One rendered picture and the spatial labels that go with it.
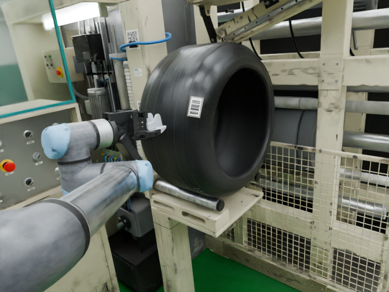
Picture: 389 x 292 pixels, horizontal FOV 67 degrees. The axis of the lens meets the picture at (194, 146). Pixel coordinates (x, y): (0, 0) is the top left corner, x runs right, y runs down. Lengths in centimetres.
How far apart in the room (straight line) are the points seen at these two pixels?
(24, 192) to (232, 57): 103
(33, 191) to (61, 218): 109
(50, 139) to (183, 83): 42
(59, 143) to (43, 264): 38
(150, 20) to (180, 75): 39
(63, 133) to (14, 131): 70
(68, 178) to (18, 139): 70
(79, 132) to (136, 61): 63
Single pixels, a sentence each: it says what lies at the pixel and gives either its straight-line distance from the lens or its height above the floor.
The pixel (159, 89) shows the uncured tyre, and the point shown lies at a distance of 98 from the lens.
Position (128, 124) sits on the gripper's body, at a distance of 82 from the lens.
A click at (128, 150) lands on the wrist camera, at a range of 82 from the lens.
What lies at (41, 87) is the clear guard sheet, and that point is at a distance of 141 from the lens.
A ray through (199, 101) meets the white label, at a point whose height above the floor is 131.
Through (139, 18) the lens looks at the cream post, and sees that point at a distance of 125.
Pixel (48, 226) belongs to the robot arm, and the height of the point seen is 129.
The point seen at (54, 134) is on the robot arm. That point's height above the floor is 131.
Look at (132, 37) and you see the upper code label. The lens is 129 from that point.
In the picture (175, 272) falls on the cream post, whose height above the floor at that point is 36.
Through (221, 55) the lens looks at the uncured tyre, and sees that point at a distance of 98.
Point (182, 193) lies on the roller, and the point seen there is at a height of 91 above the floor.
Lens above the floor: 147
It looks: 19 degrees down
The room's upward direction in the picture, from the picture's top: 6 degrees counter-clockwise
